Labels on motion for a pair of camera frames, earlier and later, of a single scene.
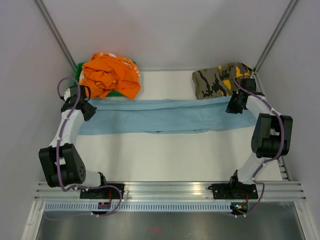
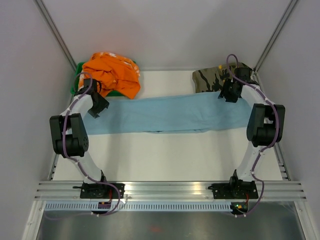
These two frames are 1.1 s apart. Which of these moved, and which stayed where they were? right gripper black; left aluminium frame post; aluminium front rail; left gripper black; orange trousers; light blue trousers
Moved: left gripper black; right gripper black
Stayed: aluminium front rail; left aluminium frame post; light blue trousers; orange trousers
